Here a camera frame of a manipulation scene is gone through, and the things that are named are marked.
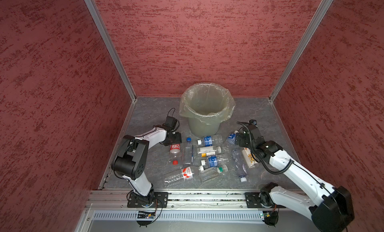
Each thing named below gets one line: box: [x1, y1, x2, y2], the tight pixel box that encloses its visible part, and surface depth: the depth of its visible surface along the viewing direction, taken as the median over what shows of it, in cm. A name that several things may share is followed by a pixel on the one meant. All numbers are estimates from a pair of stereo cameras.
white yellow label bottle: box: [197, 145, 222, 158], surface depth 91 cm
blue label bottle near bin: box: [197, 134, 224, 147], surface depth 92 cm
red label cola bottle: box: [169, 144, 181, 166], surface depth 89 cm
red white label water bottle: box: [164, 166, 194, 183], surface depth 79 cm
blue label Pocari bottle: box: [201, 154, 229, 168], surface depth 85 cm
